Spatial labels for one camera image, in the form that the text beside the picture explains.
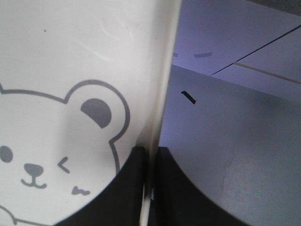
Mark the black floor tape strip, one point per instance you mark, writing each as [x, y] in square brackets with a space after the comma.
[186, 94]

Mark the cream bear serving tray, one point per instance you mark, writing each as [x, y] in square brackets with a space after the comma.
[82, 82]

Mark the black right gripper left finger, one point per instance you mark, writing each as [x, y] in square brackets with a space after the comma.
[119, 204]

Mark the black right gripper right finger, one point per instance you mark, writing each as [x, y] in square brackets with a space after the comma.
[177, 202]

